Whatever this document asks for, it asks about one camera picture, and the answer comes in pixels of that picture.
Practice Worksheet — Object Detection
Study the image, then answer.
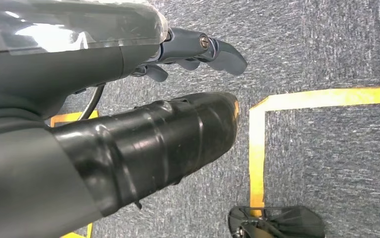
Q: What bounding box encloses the shiny metal robot foot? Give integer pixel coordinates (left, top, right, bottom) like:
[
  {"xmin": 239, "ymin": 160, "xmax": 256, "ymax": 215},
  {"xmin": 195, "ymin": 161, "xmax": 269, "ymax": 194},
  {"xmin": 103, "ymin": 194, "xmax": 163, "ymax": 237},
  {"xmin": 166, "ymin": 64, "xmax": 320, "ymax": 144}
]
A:
[{"xmin": 228, "ymin": 206, "xmax": 326, "ymax": 238}]

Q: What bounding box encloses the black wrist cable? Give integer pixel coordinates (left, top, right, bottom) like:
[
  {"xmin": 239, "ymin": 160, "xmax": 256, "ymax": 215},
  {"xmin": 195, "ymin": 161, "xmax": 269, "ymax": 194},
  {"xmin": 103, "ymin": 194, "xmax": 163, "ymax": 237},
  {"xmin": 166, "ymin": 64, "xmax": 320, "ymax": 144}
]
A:
[{"xmin": 78, "ymin": 83, "xmax": 107, "ymax": 121}]

